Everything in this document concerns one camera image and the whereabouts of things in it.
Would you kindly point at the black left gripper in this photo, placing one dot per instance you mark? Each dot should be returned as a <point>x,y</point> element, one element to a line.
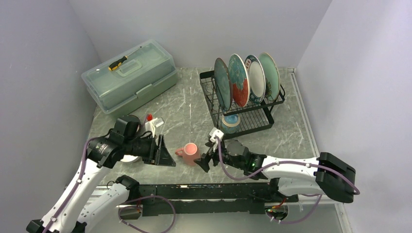
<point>158,155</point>

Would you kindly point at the black wire dish rack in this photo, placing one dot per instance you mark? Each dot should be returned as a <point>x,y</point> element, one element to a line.
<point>253,117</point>

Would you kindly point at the light blue flower plate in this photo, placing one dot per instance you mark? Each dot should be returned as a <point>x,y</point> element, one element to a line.
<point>272,76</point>

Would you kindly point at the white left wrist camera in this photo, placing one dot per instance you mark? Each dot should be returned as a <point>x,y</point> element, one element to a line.
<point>150,124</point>

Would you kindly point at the white ceramic bowl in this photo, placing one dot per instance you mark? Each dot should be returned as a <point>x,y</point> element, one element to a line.
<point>130,159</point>

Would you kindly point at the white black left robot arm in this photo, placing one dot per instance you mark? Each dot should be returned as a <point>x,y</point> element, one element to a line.
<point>100,154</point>

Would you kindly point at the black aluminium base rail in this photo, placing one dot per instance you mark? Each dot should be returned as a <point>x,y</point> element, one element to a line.
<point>161,199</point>

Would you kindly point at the green translucent plastic storage box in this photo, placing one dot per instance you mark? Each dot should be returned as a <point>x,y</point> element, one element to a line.
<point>143,76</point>

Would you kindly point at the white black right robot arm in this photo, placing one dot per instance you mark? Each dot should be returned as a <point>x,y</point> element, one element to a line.
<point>323,175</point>

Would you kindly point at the pink ceramic mug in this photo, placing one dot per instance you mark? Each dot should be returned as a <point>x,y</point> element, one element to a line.
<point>188,153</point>

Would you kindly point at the dark blue speckled plate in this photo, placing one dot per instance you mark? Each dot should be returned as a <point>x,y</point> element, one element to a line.
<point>223,85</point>

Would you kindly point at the blue mug orange inside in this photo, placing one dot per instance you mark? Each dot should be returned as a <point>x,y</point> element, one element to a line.
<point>230,124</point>

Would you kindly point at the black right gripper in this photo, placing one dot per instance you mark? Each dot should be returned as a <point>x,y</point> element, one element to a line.
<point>204,160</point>

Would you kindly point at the red teal flower plate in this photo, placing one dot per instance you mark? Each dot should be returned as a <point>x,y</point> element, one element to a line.
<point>239,79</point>

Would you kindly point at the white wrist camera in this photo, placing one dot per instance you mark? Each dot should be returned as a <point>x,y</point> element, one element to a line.
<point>150,124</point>
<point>215,133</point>

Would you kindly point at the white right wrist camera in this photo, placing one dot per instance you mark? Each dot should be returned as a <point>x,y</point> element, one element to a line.
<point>215,133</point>

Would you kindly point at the yellow black handled screwdriver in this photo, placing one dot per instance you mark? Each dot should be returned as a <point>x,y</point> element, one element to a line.
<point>116,64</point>

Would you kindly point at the red teal rimmed plate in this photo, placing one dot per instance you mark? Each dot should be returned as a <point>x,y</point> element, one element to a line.
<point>257,79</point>

